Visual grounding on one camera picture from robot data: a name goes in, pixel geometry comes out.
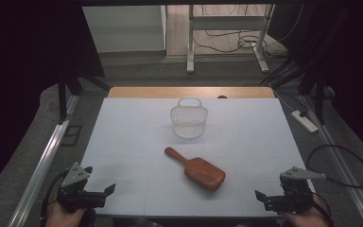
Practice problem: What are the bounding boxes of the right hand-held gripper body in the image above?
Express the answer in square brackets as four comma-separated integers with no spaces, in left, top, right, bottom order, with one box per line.
[263,166,327,215]

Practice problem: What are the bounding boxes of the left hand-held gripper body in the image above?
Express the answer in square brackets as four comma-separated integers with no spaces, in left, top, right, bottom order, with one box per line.
[57,162,108,212]

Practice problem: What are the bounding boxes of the brown wooden hairbrush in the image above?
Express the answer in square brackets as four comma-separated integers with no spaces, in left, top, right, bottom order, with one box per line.
[164,147,227,192]

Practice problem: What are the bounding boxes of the person's right hand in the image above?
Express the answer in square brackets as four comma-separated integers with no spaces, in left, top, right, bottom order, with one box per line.
[278,195,332,227]

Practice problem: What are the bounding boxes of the person's left hand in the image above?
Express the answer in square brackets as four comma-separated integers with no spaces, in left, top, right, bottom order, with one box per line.
[45,201,89,227]

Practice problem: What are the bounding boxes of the white power strip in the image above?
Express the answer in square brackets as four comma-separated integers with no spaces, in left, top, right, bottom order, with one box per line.
[290,110,319,134]

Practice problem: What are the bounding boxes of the black metal stand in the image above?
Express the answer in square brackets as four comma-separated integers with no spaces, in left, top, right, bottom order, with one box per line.
[57,70,112,122]
[258,58,337,126]

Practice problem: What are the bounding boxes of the white plastic basket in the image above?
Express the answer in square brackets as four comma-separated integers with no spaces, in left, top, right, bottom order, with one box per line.
[169,96,209,140]

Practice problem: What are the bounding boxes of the white cabinet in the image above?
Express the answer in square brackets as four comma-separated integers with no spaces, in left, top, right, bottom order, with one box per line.
[82,5,167,54]

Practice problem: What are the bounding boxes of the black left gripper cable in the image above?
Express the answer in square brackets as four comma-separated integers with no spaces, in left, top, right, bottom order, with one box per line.
[40,171,69,221]

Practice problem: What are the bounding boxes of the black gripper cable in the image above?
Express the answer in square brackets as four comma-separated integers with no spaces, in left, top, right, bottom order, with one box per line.
[311,194,335,227]
[40,171,69,221]

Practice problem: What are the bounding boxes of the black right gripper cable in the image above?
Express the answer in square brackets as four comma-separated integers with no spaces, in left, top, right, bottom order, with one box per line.
[311,194,335,227]

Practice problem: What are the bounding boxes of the aluminium rail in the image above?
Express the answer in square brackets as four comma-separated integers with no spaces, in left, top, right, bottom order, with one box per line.
[7,94,80,227]
[299,94,363,227]

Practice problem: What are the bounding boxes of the tangled black floor cables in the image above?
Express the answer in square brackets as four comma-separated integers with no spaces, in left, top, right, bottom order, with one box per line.
[192,4,289,60]

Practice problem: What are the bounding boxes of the white metal table frame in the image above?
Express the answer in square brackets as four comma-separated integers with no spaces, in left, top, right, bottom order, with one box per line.
[186,4,276,75]

